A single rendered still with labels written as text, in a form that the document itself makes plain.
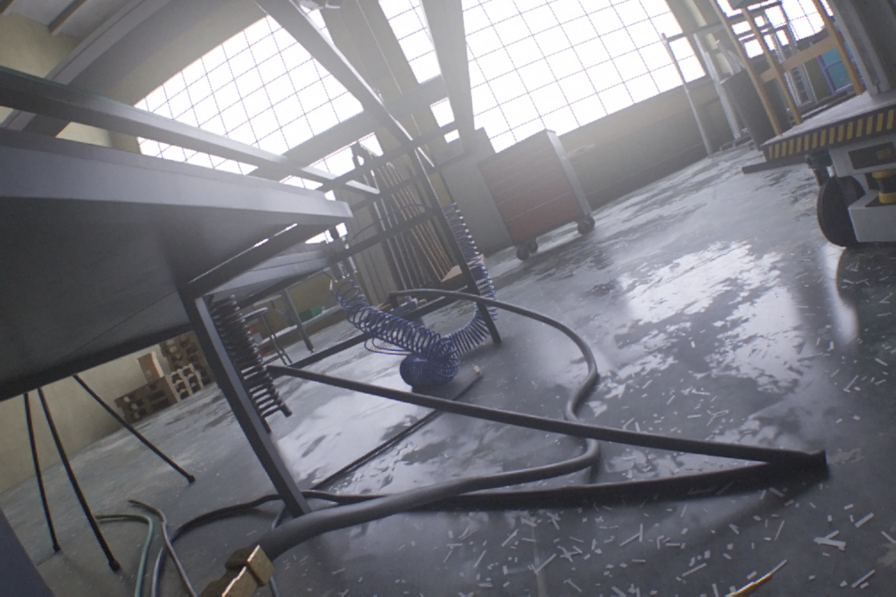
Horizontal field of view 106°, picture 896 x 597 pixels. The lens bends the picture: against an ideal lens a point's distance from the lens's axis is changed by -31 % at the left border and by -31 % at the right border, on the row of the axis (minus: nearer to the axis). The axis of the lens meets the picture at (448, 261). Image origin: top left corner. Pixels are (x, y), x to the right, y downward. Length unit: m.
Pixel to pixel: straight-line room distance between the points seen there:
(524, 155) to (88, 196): 4.03
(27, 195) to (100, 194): 0.06
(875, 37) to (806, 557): 1.16
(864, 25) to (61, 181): 1.43
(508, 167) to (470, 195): 3.59
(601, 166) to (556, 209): 4.46
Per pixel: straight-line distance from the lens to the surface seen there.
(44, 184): 0.31
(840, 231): 1.29
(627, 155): 8.74
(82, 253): 0.54
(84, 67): 0.79
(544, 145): 4.18
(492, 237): 7.77
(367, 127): 1.60
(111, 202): 0.34
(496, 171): 4.35
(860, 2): 1.40
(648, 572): 0.58
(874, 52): 1.36
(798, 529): 0.57
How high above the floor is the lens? 0.41
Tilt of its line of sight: 2 degrees down
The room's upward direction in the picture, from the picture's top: 25 degrees counter-clockwise
